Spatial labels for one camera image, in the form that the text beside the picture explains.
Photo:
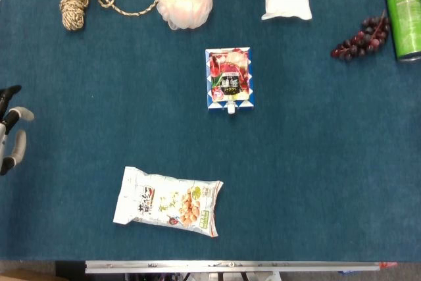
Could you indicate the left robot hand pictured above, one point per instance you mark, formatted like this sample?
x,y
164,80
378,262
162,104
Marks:
x,y
14,143

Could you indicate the white peanut snack bag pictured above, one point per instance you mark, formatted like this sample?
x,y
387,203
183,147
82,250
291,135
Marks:
x,y
167,202

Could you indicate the red spouted drink pouch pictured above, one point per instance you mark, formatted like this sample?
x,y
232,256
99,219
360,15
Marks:
x,y
230,78

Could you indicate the blue felt table mat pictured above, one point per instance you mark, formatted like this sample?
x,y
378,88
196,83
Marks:
x,y
296,162

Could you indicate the dark red grape bunch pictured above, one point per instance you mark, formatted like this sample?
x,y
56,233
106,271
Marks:
x,y
363,39

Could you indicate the green cylindrical can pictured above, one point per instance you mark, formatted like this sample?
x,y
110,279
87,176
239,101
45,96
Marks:
x,y
404,14

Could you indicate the aluminium frame rail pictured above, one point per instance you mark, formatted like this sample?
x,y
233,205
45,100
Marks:
x,y
230,266

